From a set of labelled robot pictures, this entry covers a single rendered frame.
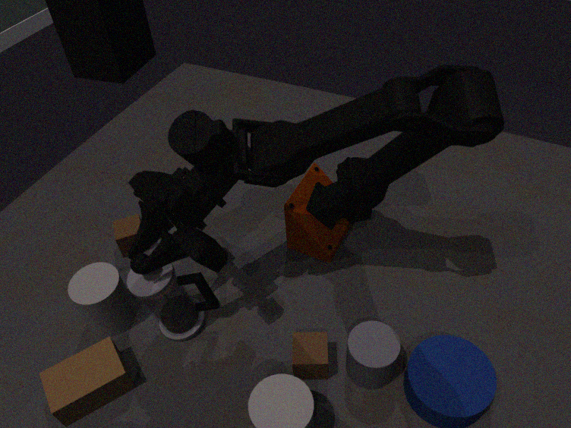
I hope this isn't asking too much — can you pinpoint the french press coffee maker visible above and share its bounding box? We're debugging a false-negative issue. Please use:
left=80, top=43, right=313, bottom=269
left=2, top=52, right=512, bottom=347
left=127, top=253, right=219, bottom=341

